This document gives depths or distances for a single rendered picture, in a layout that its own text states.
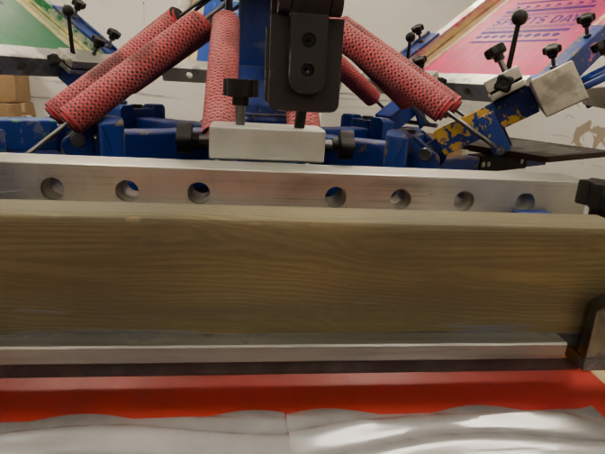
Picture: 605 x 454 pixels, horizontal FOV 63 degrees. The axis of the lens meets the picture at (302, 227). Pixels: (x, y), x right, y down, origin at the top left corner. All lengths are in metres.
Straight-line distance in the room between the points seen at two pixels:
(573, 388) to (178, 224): 0.26
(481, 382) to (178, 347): 0.19
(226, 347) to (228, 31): 0.69
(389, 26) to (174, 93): 1.90
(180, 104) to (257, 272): 4.19
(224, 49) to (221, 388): 0.63
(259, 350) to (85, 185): 0.30
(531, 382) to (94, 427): 0.25
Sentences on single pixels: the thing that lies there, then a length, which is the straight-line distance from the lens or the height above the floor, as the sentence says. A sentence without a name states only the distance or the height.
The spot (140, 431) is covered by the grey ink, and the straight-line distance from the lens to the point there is 0.27.
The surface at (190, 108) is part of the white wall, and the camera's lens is 4.42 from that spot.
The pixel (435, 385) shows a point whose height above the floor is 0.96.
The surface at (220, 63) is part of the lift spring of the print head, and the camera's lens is 0.81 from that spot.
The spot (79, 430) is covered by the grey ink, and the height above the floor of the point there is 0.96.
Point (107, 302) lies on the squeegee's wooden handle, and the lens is 0.27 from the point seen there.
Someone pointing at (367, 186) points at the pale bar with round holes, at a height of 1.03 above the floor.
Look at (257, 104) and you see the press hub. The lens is 1.03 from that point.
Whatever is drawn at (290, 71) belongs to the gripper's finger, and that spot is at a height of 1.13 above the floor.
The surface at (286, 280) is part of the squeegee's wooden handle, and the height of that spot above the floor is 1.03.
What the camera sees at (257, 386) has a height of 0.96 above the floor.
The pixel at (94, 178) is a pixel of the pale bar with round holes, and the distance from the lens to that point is 0.51.
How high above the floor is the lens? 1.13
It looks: 17 degrees down
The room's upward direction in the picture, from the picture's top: 3 degrees clockwise
